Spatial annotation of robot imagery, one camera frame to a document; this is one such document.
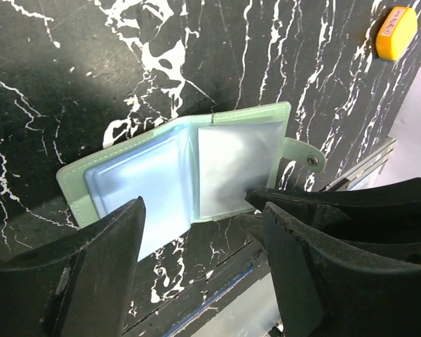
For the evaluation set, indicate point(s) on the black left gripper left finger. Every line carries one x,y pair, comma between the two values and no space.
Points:
78,285

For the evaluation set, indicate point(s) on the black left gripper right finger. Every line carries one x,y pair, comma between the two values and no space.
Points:
348,301

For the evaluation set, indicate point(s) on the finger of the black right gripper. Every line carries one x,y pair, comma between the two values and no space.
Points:
338,239
390,201

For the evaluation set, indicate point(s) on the mint green card holder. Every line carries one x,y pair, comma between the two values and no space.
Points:
189,170

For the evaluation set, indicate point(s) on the yellow eraser block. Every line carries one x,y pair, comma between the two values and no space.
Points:
396,33

